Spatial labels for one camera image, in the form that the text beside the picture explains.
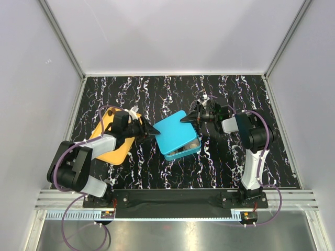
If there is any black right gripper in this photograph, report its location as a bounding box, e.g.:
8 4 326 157
180 104 218 128

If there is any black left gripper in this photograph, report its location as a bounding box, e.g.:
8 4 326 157
123 116 160 143

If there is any teal tin lid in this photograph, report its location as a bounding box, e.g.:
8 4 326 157
153 110 197 155

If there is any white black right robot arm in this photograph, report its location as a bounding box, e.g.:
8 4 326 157
180 99 277 208

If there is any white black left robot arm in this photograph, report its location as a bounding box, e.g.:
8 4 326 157
47 107 160 207

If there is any teal tin box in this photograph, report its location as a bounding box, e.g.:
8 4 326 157
164 136 202 161

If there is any orange plastic tray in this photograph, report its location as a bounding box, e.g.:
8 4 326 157
86 106 141 165

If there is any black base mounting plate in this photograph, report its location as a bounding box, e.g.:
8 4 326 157
83 189 268 220

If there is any left connector module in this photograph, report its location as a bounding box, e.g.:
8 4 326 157
100 210 116 219

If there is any orange connector module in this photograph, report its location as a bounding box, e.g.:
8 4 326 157
240 211 258 227

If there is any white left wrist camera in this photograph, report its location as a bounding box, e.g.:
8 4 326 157
125 106 139 120

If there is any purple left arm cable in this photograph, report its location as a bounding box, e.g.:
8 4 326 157
52 105 131 194

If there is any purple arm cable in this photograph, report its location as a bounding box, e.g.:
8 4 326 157
209 96 282 225
52 105 131 194

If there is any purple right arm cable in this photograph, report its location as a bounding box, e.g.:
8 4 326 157
209 96 282 225

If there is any aluminium frame rail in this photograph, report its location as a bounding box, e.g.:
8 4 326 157
38 0 86 80

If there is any purple floor cable loop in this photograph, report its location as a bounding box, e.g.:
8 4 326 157
60 196 108 249

